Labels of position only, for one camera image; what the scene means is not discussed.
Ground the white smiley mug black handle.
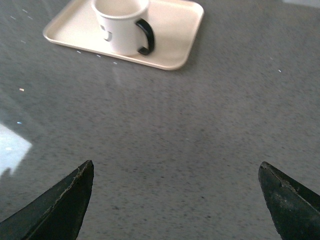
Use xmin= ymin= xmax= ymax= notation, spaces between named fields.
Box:
xmin=91 ymin=0 xmax=156 ymax=56

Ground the cream rectangular tray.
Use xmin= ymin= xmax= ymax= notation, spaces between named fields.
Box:
xmin=43 ymin=0 xmax=204 ymax=71

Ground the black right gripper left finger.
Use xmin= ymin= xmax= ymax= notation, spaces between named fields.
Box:
xmin=0 ymin=160 xmax=94 ymax=240

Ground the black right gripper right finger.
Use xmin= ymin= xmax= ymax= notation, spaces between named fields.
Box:
xmin=258 ymin=161 xmax=320 ymax=240

